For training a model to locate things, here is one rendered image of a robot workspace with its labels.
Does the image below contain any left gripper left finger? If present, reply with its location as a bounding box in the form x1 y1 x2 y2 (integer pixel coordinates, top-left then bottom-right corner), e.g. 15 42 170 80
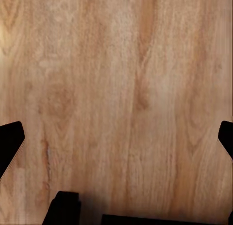
0 121 25 178

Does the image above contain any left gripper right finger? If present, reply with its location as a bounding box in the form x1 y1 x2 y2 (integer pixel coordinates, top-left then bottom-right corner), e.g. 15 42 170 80
218 121 233 159

